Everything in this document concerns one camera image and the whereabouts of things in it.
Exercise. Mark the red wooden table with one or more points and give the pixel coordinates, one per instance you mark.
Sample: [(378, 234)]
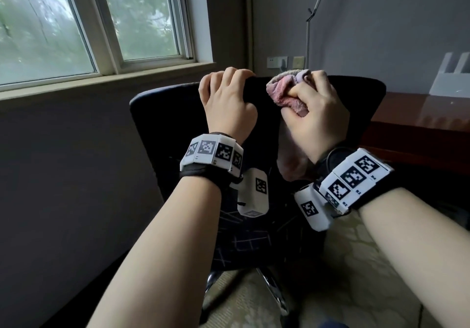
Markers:
[(415, 129)]

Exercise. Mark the white router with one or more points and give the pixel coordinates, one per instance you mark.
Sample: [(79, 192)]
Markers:
[(449, 81)]

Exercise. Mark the person's right hand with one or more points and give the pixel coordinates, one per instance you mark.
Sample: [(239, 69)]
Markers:
[(319, 118)]

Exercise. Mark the right wrist marker band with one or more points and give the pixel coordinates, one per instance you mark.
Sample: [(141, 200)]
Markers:
[(352, 180)]

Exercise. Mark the blue trousers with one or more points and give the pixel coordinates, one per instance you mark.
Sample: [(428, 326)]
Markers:
[(332, 324)]

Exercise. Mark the wrist marker band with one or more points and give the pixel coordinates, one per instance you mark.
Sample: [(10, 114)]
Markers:
[(352, 180), (213, 158)]

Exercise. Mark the white charger plug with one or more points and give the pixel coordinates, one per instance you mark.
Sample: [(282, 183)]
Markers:
[(282, 61)]

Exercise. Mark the pink cleaning cloth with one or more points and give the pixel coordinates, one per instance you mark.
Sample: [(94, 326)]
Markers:
[(284, 89)]

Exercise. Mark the left wrist marker band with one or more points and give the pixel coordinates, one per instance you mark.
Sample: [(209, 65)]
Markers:
[(213, 158)]

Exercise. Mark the person's left forearm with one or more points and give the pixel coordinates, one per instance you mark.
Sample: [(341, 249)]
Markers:
[(158, 258)]

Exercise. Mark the person's left hand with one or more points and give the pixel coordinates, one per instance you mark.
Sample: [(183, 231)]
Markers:
[(227, 107)]

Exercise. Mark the person's right forearm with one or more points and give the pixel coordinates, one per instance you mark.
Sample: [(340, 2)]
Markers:
[(415, 250)]

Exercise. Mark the white wall socket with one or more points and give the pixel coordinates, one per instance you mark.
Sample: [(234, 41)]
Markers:
[(271, 62)]

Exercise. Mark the beige wall socket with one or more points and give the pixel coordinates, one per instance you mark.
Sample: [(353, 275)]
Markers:
[(298, 62)]

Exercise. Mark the black office chair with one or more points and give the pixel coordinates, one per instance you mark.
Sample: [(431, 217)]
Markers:
[(176, 118)]

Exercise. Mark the beige window sill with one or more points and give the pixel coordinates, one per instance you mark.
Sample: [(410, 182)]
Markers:
[(103, 81)]

